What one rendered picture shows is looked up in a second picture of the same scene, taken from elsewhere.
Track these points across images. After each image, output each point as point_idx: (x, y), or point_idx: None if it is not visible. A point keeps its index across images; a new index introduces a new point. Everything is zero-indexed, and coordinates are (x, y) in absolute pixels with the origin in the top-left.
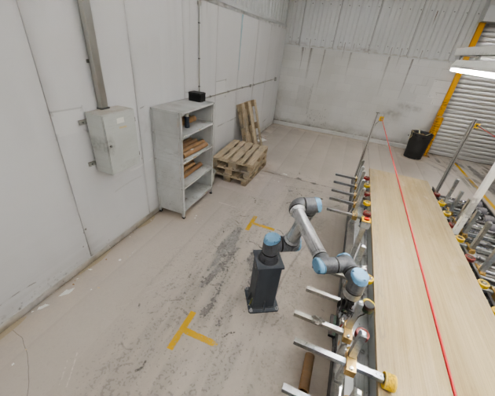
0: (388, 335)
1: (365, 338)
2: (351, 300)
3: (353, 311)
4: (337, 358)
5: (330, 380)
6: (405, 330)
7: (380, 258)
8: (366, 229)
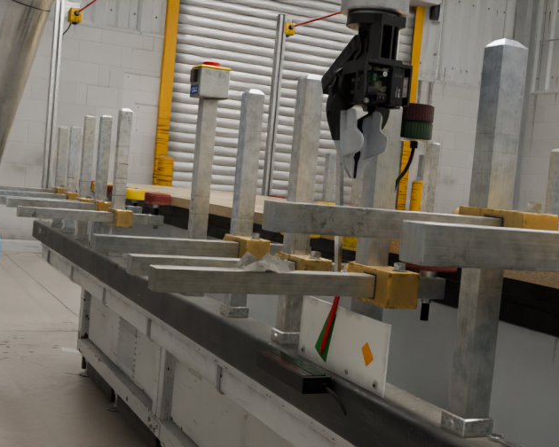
0: None
1: (523, 48)
2: (393, 4)
3: (407, 65)
4: (467, 215)
5: (447, 446)
6: None
7: None
8: (222, 97)
